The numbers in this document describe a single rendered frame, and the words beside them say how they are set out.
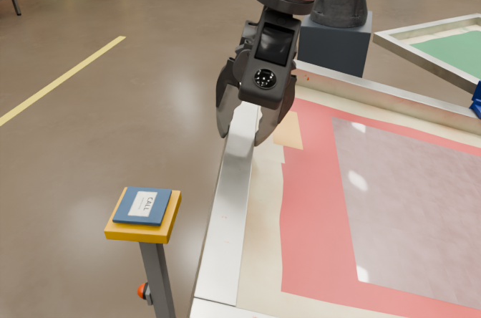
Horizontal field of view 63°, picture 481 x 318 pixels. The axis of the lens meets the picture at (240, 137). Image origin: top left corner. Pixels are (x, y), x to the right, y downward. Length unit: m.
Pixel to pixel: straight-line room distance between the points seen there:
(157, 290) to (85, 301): 0.92
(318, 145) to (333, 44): 0.49
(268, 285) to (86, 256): 1.72
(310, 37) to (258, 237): 0.71
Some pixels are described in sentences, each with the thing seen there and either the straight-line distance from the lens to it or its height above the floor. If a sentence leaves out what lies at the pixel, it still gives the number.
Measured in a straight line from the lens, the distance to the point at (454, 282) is 0.56.
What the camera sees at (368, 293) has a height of 1.18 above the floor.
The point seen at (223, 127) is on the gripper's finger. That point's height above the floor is 1.26.
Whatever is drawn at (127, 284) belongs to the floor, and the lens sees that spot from 1.94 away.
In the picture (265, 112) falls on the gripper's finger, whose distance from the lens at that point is 0.51.
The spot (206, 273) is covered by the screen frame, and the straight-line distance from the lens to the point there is 0.37.
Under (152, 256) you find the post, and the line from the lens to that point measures 0.95.
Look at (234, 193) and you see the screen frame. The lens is 0.45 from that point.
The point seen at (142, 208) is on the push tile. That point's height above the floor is 0.97.
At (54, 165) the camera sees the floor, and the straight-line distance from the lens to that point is 2.69.
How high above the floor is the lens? 1.56
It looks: 36 degrees down
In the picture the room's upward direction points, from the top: straight up
